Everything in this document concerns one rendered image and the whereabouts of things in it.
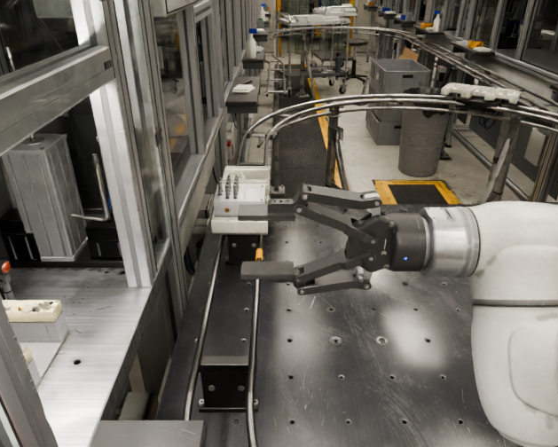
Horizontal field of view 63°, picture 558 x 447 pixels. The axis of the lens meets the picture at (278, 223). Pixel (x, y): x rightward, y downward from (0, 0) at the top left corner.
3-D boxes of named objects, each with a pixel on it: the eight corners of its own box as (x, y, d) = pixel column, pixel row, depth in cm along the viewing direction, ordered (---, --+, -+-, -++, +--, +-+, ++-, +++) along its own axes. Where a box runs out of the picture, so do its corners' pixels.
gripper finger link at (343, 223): (373, 248, 56) (380, 239, 56) (292, 215, 54) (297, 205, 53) (368, 232, 60) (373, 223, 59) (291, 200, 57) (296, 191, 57)
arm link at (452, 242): (458, 194, 60) (412, 194, 60) (485, 229, 52) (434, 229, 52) (445, 252, 64) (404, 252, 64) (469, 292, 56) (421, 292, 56)
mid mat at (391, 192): (498, 251, 262) (498, 249, 262) (403, 251, 262) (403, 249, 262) (443, 180, 349) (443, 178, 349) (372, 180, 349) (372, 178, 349)
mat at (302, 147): (368, 247, 266) (369, 245, 265) (268, 247, 266) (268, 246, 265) (309, 64, 775) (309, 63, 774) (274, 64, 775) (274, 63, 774)
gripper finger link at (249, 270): (294, 261, 61) (293, 265, 62) (241, 261, 61) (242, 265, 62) (294, 274, 59) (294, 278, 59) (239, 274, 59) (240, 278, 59)
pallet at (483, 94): (438, 105, 242) (442, 86, 237) (445, 99, 252) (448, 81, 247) (513, 115, 225) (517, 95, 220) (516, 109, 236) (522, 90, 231)
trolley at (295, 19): (286, 98, 567) (287, 14, 520) (273, 89, 614) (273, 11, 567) (350, 93, 591) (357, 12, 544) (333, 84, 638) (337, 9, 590)
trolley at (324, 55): (357, 77, 681) (364, 5, 633) (319, 78, 674) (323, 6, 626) (342, 66, 753) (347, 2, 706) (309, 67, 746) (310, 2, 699)
